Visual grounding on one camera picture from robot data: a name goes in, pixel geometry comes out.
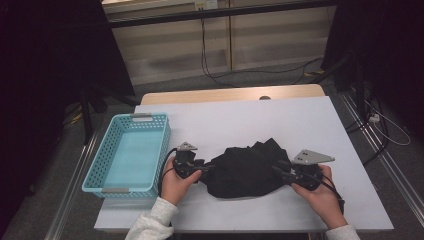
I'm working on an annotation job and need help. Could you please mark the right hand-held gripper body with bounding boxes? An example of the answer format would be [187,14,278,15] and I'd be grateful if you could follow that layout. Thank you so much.
[283,149,336,192]

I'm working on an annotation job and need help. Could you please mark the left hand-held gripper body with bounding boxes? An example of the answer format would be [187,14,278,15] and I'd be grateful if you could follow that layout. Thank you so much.
[173,141,206,181]

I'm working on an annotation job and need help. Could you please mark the black shorts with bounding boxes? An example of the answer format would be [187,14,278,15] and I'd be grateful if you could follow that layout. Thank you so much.
[199,137,294,200]

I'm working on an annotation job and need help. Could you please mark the light blue plastic basket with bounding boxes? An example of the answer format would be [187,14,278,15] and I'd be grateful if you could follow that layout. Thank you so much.
[81,112,172,200]

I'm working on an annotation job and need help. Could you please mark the person's right hand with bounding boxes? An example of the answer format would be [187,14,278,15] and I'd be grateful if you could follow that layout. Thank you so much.
[291,164,348,229]

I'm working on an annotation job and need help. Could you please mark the person's left hand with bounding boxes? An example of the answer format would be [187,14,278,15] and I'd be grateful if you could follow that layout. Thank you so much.
[160,156,203,206]

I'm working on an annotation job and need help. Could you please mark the white table mat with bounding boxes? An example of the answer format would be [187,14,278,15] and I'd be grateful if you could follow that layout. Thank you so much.
[94,95,394,233]

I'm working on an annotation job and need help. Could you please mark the black stand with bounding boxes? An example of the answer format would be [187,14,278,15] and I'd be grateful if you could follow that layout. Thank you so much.
[313,54,368,118]
[79,86,141,146]

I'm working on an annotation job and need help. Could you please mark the black horizontal bar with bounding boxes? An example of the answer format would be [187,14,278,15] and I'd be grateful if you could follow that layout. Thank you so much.
[108,0,338,29]

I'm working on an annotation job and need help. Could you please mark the black curtain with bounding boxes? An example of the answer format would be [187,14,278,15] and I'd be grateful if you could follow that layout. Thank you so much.
[321,0,424,141]
[0,0,136,234]

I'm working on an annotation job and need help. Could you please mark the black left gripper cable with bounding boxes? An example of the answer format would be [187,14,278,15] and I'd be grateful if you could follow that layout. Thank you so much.
[158,148,178,198]

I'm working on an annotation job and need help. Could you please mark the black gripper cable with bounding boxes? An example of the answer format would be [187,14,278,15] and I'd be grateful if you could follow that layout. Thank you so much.
[158,148,178,198]
[313,173,345,214]

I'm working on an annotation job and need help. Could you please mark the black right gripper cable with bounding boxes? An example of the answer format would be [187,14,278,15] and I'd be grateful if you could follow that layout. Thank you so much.
[313,173,345,214]

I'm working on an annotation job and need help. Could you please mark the black floor cable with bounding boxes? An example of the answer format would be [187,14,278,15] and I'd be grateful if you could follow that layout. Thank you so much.
[344,89,391,166]

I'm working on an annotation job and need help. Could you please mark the metal floor rail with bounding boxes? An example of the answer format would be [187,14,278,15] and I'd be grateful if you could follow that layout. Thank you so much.
[339,91,424,228]
[44,133,99,240]

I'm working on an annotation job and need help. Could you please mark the white floor cable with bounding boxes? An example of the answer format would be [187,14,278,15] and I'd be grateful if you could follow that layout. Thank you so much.
[364,99,412,147]

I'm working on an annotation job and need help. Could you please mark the black wall cable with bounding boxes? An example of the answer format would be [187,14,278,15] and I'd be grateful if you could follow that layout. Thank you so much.
[199,18,324,88]

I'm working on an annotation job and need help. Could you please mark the white wall socket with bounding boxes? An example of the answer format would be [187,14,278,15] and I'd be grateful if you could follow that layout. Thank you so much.
[194,0,219,10]

